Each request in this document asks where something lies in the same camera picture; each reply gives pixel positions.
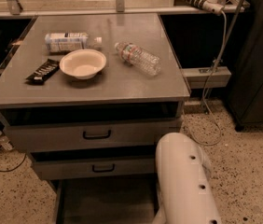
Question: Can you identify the grey middle drawer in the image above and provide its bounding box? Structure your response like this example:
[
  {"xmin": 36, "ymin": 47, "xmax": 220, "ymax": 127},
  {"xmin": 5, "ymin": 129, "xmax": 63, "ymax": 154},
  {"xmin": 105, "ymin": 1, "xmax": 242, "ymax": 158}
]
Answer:
[{"xmin": 33, "ymin": 155, "xmax": 155, "ymax": 180}]

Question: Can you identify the grey drawer cabinet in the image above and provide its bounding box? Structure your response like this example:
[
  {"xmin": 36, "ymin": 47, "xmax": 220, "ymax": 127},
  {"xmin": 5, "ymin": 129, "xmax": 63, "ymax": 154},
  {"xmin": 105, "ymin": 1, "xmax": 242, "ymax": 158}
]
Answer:
[{"xmin": 0, "ymin": 12, "xmax": 191, "ymax": 191}]

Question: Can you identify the grey top drawer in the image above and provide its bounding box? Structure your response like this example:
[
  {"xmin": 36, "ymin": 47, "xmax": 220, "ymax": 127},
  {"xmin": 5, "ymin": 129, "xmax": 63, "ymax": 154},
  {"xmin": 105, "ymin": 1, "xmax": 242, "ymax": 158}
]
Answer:
[{"xmin": 5, "ymin": 118, "xmax": 182, "ymax": 153}]

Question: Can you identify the black snack bar wrapper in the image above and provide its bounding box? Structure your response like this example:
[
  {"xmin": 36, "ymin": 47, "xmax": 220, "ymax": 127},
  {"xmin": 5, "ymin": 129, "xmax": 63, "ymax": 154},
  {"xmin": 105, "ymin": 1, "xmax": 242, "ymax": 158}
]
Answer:
[{"xmin": 26, "ymin": 59, "xmax": 60, "ymax": 84}]

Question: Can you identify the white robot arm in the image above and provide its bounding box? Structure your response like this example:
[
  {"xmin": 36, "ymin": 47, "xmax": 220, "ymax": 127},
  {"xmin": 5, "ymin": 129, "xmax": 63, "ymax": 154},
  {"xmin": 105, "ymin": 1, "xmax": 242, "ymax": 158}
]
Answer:
[{"xmin": 152, "ymin": 133, "xmax": 223, "ymax": 224}]

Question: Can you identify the white paper bowl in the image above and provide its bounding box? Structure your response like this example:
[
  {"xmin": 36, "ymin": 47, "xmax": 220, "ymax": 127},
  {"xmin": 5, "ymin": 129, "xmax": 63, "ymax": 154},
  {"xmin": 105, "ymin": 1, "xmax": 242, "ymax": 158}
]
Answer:
[{"xmin": 59, "ymin": 49, "xmax": 106, "ymax": 79}]

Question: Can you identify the white power strip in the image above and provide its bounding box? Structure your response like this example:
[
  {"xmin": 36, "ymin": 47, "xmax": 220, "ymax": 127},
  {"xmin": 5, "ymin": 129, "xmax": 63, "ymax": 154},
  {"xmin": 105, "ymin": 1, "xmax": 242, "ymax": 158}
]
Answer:
[{"xmin": 184, "ymin": 0, "xmax": 224, "ymax": 15}]

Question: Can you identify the grey back shelf frame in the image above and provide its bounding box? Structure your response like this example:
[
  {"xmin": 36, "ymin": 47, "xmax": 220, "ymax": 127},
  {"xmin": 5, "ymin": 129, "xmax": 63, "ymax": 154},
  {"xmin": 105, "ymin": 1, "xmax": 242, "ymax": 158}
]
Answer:
[{"xmin": 0, "ymin": 0, "xmax": 251, "ymax": 19}]

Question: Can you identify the white labelled bottle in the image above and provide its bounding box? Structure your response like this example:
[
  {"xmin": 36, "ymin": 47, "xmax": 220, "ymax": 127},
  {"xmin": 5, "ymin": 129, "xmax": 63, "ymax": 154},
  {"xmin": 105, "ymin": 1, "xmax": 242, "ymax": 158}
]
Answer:
[{"xmin": 44, "ymin": 32, "xmax": 103, "ymax": 53}]

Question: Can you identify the clear plastic water bottle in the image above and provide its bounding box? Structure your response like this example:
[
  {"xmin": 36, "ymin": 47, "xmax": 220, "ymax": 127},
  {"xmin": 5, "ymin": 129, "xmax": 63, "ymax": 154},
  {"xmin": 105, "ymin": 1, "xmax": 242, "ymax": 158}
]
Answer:
[{"xmin": 115, "ymin": 42, "xmax": 161, "ymax": 77}]

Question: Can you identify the dark cabinet at right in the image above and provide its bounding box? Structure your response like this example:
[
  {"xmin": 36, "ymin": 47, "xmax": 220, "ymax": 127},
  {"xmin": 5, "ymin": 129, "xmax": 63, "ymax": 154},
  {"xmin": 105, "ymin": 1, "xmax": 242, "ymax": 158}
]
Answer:
[{"xmin": 226, "ymin": 0, "xmax": 263, "ymax": 132}]

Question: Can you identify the white cable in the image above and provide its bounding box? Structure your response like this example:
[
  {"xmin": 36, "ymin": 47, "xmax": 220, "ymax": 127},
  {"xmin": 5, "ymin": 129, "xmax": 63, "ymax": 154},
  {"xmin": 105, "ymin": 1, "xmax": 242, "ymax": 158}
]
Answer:
[{"xmin": 182, "ymin": 10, "xmax": 228, "ymax": 147}]

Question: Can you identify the grey bottom drawer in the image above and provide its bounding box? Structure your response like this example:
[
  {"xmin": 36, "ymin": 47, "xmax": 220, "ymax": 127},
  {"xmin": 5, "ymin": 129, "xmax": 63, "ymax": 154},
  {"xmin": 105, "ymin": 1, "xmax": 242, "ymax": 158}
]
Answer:
[{"xmin": 51, "ymin": 174, "xmax": 159, "ymax": 224}]

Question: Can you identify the grey drawer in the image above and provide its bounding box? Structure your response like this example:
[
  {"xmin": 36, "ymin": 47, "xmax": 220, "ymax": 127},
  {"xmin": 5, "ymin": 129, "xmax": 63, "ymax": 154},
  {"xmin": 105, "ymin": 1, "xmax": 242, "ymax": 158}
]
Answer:
[
  {"xmin": 33, "ymin": 155, "xmax": 155, "ymax": 180},
  {"xmin": 51, "ymin": 174, "xmax": 159, "ymax": 224},
  {"xmin": 5, "ymin": 118, "xmax": 182, "ymax": 153}
]

